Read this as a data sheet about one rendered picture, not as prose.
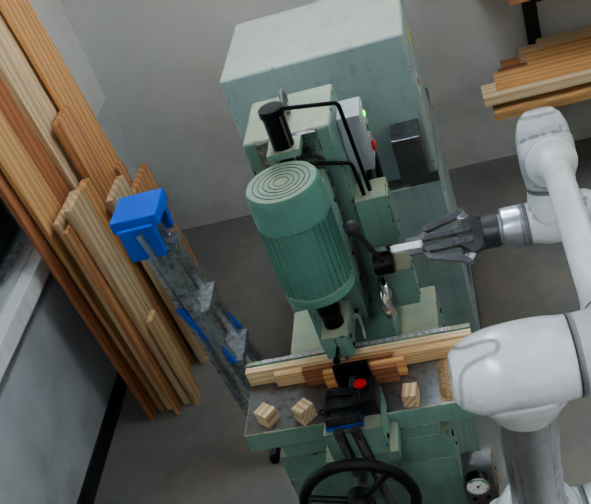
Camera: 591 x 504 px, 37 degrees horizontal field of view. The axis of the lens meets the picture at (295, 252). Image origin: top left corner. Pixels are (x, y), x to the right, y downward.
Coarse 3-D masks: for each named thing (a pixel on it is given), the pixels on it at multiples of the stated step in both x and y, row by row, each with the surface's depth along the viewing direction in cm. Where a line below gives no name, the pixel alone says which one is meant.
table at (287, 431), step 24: (432, 360) 225; (264, 384) 237; (384, 384) 223; (432, 384) 218; (288, 408) 227; (408, 408) 215; (432, 408) 213; (456, 408) 213; (264, 432) 223; (288, 432) 222; (312, 432) 221; (360, 456) 211; (384, 456) 211
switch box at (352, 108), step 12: (348, 108) 220; (360, 108) 219; (336, 120) 217; (348, 120) 217; (360, 120) 217; (360, 132) 219; (348, 144) 221; (360, 144) 221; (348, 156) 223; (360, 156) 223; (372, 156) 223; (372, 168) 225
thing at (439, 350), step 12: (408, 348) 225; (420, 348) 224; (432, 348) 223; (444, 348) 222; (408, 360) 226; (420, 360) 225; (276, 372) 233; (288, 372) 232; (300, 372) 231; (288, 384) 234
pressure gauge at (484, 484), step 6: (468, 474) 221; (474, 474) 219; (480, 474) 219; (486, 474) 220; (468, 480) 219; (474, 480) 219; (480, 480) 219; (486, 480) 218; (468, 486) 220; (474, 486) 220; (480, 486) 220; (486, 486) 220; (474, 492) 221; (480, 492) 221; (486, 492) 221
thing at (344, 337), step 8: (344, 304) 226; (344, 312) 223; (344, 320) 221; (352, 320) 226; (344, 328) 219; (352, 328) 224; (328, 336) 218; (336, 336) 217; (344, 336) 217; (352, 336) 222; (328, 344) 219; (336, 344) 218; (344, 344) 218; (352, 344) 220; (328, 352) 220; (344, 352) 220; (352, 352) 220
